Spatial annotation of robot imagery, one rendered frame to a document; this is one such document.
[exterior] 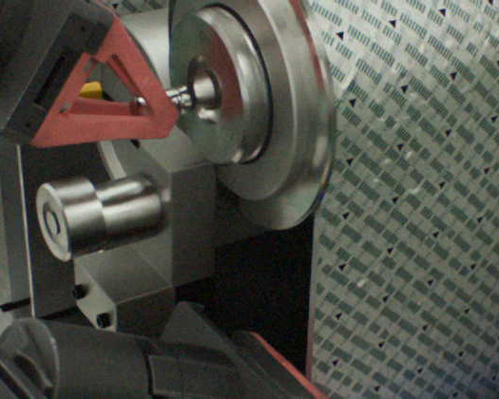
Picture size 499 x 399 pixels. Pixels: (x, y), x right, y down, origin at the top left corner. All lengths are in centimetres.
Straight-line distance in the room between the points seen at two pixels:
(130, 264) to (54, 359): 15
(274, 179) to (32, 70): 13
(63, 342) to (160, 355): 5
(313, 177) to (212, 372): 10
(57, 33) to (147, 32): 19
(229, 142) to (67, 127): 8
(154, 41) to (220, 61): 12
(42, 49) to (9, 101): 2
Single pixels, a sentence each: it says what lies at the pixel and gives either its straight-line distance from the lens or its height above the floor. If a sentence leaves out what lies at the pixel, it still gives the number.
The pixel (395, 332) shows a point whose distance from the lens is 64.
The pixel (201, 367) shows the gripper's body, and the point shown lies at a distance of 56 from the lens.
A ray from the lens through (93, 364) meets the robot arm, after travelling 52.
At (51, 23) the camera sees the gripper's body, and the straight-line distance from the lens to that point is 51.
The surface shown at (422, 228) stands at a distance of 62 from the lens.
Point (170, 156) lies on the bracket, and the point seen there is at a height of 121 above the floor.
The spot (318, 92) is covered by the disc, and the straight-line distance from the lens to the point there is 53.
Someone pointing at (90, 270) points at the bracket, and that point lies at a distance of 65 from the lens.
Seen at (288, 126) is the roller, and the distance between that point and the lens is 55.
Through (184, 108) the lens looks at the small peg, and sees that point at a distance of 59.
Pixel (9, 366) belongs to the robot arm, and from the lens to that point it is 51.
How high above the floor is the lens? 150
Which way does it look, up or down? 32 degrees down
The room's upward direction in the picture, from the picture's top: 3 degrees clockwise
